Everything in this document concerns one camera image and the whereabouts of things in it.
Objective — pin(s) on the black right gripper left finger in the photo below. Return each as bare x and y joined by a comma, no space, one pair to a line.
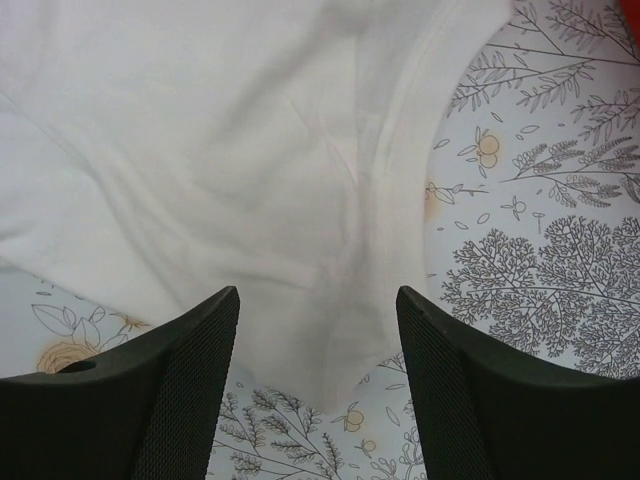
146,409

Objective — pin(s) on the floral table mat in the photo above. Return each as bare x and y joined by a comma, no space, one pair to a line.
531,223

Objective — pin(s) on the white t shirt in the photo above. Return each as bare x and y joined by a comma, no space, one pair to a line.
153,152

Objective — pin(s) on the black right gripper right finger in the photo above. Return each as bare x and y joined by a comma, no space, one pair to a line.
485,410

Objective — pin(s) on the red plastic bin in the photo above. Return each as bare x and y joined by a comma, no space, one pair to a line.
631,11

